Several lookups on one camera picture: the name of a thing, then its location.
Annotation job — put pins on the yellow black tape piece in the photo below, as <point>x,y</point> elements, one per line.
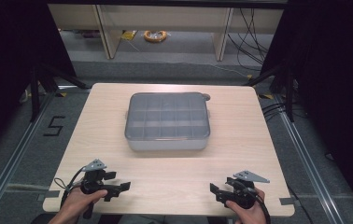
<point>266,96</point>
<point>61,94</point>

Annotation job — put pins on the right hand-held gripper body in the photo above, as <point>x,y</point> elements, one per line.
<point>243,194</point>

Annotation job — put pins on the dark curtain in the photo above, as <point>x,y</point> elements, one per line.
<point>336,77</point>
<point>6,62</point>

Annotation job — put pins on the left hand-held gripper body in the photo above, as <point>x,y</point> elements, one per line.
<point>93,182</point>

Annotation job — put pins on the white shelf frame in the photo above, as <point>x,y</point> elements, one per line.
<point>109,34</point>

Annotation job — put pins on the yellow packet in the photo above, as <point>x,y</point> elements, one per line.
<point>129,35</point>

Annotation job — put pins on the black metal stand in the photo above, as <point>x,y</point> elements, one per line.
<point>35,93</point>
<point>289,96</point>

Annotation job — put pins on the person's left hand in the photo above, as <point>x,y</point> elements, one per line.
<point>78,202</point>

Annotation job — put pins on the grey compartment storage box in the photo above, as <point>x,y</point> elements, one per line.
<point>165,144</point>

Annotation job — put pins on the person's right hand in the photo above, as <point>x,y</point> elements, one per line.
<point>252,214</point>

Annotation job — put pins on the aluminium floor rail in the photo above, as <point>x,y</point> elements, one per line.
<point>308,161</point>
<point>12,158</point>

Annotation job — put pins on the transparent box lid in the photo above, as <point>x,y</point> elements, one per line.
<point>167,115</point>

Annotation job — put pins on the grey tape strip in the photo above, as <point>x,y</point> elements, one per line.
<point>287,201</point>
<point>48,194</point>

